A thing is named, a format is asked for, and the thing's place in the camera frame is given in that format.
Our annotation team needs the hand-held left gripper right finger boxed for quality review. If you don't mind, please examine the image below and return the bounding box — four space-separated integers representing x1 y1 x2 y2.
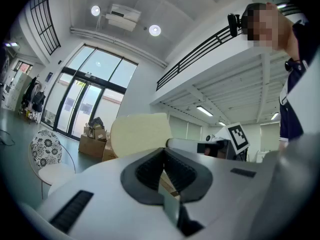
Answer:
163 147 276 240

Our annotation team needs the small brown cardboard box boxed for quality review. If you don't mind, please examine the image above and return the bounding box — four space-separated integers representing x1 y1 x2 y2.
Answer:
101 146 118 163

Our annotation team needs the person's head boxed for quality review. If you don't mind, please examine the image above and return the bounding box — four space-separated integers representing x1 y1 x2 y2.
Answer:
241 1 295 52

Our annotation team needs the large brown cardboard box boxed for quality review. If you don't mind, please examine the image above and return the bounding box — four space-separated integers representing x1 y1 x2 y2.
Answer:
78 133 108 159

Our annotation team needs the black framed glass door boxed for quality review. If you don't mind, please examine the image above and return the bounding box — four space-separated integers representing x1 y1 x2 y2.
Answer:
40 42 139 143

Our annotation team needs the coat rack with clothes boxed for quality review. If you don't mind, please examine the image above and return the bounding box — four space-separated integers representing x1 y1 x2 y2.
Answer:
18 74 47 125

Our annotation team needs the black head-mounted camera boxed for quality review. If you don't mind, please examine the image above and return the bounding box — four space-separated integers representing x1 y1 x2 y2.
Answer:
227 13 243 38

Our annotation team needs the black mezzanine railing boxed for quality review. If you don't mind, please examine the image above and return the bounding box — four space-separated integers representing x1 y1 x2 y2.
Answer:
156 3 309 92

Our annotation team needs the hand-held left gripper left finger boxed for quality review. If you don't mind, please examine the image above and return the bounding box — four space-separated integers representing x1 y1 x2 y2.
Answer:
36 147 186 240

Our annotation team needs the navy blue shirt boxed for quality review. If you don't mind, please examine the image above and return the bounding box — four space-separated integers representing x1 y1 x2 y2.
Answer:
278 21 320 143

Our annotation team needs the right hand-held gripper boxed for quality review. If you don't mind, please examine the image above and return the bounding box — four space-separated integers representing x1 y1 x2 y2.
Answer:
166 122 251 160

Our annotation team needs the floral backed white chair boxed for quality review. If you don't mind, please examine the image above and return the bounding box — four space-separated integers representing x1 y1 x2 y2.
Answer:
28 129 76 200

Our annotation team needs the white ceiling air conditioner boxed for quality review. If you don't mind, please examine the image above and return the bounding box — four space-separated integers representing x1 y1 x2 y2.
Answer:
104 3 143 32

